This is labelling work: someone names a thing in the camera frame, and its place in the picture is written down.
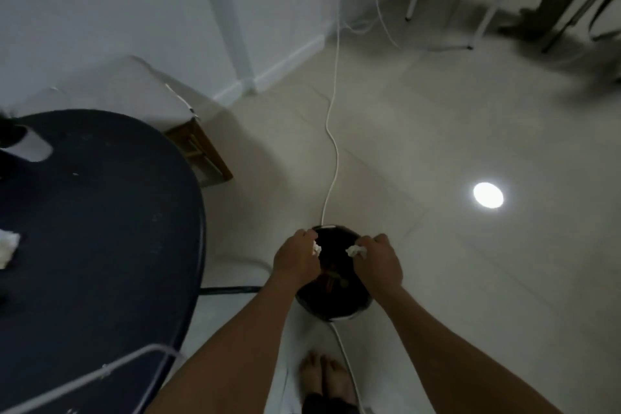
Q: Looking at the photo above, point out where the white curved wire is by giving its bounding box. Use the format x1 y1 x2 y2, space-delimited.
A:
0 343 185 414

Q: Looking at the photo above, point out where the small potted plant white pot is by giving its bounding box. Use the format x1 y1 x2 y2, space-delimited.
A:
0 110 53 163

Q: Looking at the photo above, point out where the person's right foot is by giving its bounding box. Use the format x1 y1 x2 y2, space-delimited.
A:
320 355 358 405

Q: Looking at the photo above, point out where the white tissues cluster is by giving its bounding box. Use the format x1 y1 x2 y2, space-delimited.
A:
0 229 22 270

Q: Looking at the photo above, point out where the wooden bench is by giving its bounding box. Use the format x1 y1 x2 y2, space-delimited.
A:
164 117 234 189

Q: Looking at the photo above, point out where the person's right hand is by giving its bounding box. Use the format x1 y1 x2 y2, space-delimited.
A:
351 233 404 301

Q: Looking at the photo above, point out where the white quilted bench cushion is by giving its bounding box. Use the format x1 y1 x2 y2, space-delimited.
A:
14 55 200 121

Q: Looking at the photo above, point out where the person's left forearm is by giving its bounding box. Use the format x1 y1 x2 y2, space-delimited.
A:
145 278 304 414

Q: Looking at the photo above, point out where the black trash bin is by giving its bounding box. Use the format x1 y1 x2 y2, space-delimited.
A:
294 224 375 322

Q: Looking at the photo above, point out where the person's left hand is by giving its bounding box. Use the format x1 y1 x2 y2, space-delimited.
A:
271 228 323 286

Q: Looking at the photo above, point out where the person's right forearm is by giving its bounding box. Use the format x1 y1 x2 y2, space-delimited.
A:
378 285 566 414

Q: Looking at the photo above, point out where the round black table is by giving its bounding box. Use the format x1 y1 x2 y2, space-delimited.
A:
0 109 265 414

